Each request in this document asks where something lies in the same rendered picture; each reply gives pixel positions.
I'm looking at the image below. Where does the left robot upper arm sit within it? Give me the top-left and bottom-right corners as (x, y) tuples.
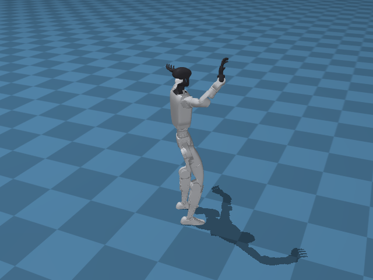
(170, 78), (183, 92)

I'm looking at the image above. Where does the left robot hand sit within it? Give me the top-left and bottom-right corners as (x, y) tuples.
(166, 64), (175, 72)

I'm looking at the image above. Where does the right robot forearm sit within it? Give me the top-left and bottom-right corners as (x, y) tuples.
(199, 77), (226, 103)

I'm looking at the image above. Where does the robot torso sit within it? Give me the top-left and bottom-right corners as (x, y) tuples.
(170, 87), (193, 149)

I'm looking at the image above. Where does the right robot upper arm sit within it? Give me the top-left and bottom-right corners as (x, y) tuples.
(181, 96), (210, 109)

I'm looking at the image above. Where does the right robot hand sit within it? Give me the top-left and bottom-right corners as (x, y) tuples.
(217, 58), (228, 82)

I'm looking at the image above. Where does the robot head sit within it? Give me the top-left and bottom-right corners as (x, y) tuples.
(172, 67), (192, 95)

